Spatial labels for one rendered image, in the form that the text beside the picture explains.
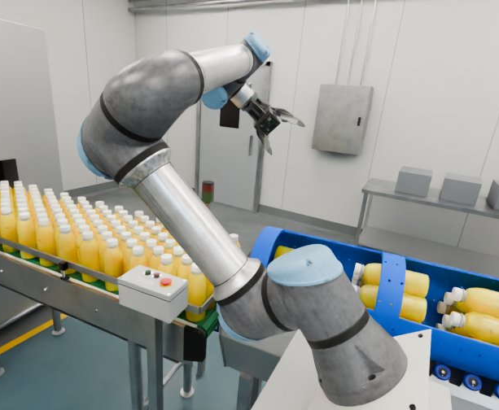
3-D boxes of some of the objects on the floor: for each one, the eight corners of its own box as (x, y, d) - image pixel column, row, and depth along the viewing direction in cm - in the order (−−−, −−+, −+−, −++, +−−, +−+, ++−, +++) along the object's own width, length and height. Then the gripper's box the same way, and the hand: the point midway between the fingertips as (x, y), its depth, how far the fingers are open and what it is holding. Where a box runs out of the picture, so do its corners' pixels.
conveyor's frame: (196, 506, 132) (203, 337, 104) (-34, 365, 188) (-71, 230, 160) (242, 411, 174) (255, 272, 146) (42, 319, 231) (24, 206, 203)
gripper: (225, 126, 98) (267, 167, 105) (271, 80, 90) (313, 128, 97) (227, 118, 105) (266, 156, 112) (270, 75, 97) (309, 119, 105)
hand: (287, 140), depth 107 cm, fingers open, 14 cm apart
